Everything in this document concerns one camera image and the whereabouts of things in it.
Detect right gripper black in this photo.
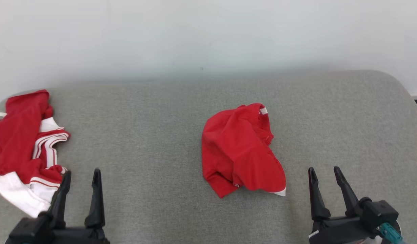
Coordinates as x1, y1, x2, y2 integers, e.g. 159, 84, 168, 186
308, 166, 378, 244

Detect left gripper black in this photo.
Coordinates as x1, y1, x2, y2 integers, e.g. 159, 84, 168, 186
42, 168, 111, 244

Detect red jersey with white trim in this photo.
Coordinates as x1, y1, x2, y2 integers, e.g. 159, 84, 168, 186
0, 89, 71, 218

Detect red shorts with white waistband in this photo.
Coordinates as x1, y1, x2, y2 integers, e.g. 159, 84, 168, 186
201, 103, 287, 199

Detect teal cable connector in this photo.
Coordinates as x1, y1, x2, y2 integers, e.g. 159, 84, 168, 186
379, 223, 404, 244

